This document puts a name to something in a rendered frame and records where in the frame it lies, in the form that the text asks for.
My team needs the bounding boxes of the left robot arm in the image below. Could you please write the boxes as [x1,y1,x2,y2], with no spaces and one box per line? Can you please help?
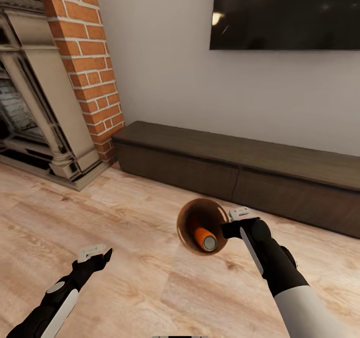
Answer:
[6,243,112,338]

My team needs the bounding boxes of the trash can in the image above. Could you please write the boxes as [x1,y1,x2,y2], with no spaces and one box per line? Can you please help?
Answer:
[176,197,231,257]

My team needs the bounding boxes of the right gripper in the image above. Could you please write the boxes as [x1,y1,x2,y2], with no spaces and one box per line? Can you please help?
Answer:
[220,220,240,239]

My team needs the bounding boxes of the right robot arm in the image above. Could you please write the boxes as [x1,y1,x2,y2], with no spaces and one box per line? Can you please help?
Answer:
[220,206,349,338]

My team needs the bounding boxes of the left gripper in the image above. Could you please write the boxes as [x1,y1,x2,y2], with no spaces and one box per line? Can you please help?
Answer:
[72,249,112,280]

